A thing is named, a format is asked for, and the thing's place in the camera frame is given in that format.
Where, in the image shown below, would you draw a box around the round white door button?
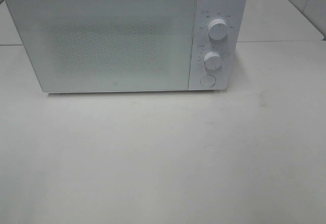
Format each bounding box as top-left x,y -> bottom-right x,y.
200,75 -> 216,88

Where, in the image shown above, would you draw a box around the white microwave door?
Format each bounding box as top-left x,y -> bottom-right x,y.
6,0 -> 196,93

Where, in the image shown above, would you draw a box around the white microwave oven body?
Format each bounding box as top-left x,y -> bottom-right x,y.
6,0 -> 248,98

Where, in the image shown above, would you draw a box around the white timer knob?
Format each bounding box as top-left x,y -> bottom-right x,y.
204,51 -> 222,70

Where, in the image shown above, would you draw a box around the upper white power knob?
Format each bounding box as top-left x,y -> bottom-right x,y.
207,18 -> 229,41

